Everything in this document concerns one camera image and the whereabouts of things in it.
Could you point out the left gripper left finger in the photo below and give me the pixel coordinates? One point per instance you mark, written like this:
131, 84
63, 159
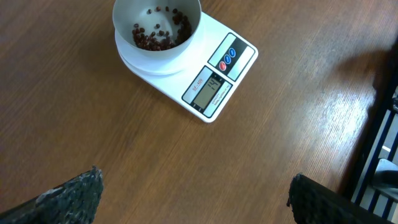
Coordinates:
75, 201

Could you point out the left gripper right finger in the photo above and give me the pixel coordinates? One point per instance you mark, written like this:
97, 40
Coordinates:
313, 203

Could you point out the white digital kitchen scale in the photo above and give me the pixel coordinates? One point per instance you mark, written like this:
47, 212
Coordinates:
204, 76

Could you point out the black metal rack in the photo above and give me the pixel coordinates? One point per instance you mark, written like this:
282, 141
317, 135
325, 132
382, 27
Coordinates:
372, 184

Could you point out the beans in white bowl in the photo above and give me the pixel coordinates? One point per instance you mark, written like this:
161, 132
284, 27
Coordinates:
160, 40

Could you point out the white round bowl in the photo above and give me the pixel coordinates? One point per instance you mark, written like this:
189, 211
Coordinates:
148, 13

